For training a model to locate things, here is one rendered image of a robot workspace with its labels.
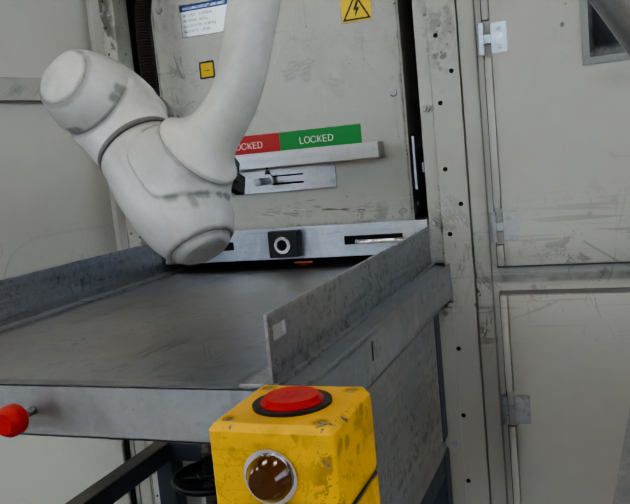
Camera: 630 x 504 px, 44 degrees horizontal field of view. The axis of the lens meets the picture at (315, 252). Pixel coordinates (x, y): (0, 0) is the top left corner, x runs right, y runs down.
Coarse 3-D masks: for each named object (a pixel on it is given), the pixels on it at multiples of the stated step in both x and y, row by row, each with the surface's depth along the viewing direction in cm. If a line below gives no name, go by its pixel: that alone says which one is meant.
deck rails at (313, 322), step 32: (96, 256) 135; (128, 256) 144; (384, 256) 106; (416, 256) 123; (0, 288) 114; (32, 288) 120; (64, 288) 127; (96, 288) 135; (128, 288) 138; (320, 288) 82; (352, 288) 92; (384, 288) 105; (0, 320) 113; (32, 320) 115; (288, 320) 74; (320, 320) 82; (352, 320) 92; (288, 352) 73; (320, 352) 80; (256, 384) 70
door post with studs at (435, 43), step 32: (416, 0) 127; (448, 0) 125; (416, 32) 128; (448, 32) 126; (448, 64) 127; (448, 96) 128; (448, 128) 128; (448, 160) 129; (448, 192) 130; (448, 224) 131; (448, 256) 131; (480, 416) 134; (480, 448) 134; (480, 480) 135
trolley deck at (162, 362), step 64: (64, 320) 114; (128, 320) 110; (192, 320) 105; (256, 320) 101; (384, 320) 93; (0, 384) 81; (64, 384) 78; (128, 384) 76; (192, 384) 74; (320, 384) 72
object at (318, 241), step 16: (336, 224) 141; (352, 224) 140; (368, 224) 139; (384, 224) 138; (400, 224) 137; (416, 224) 136; (240, 240) 148; (256, 240) 147; (304, 240) 144; (320, 240) 143; (336, 240) 142; (352, 240) 141; (224, 256) 150; (240, 256) 149; (256, 256) 148; (304, 256) 144; (320, 256) 143; (336, 256) 142
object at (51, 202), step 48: (0, 0) 136; (48, 0) 143; (96, 0) 148; (0, 48) 136; (48, 48) 143; (96, 48) 148; (0, 96) 134; (0, 144) 136; (48, 144) 143; (0, 192) 136; (48, 192) 143; (96, 192) 151; (0, 240) 136; (48, 240) 143; (96, 240) 151
